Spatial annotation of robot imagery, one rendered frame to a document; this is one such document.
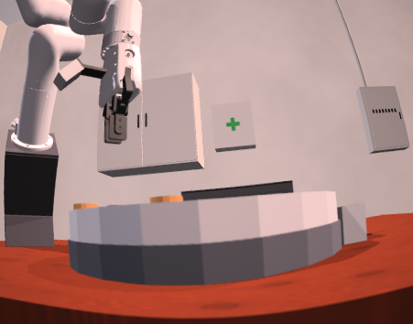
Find bronze bushing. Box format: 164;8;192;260
73;203;98;210
150;196;183;203

